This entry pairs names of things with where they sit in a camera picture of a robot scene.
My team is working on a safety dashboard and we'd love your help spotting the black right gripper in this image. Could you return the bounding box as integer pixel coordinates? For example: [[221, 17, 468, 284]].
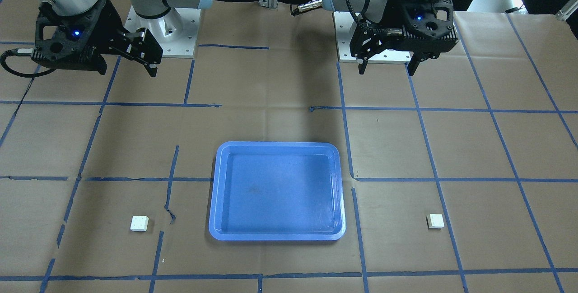
[[31, 0, 163, 78]]

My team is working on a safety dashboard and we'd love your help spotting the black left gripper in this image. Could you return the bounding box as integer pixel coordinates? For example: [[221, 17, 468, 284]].
[[350, 0, 460, 76]]

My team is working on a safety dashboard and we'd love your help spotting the white block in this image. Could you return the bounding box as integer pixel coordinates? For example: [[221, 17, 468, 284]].
[[130, 215, 150, 232]]

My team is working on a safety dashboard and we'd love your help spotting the white block near left arm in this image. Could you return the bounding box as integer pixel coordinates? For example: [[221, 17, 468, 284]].
[[426, 214, 445, 229]]

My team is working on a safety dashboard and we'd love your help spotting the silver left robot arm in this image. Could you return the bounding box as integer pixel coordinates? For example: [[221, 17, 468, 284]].
[[322, 0, 459, 75]]

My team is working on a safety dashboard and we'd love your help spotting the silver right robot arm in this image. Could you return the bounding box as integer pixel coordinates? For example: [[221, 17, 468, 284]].
[[1, 0, 213, 78]]

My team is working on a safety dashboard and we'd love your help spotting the blue plastic tray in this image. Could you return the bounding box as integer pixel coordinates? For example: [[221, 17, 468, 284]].
[[208, 141, 347, 242]]

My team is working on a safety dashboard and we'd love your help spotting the brown paper table cover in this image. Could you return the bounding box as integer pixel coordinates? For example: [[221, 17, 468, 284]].
[[0, 2, 578, 293]]

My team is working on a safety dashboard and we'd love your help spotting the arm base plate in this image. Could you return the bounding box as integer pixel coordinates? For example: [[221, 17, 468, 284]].
[[124, 7, 204, 59], [333, 11, 412, 64]]

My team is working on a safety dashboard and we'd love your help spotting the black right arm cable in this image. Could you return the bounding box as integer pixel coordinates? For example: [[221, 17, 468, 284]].
[[0, 47, 56, 78]]

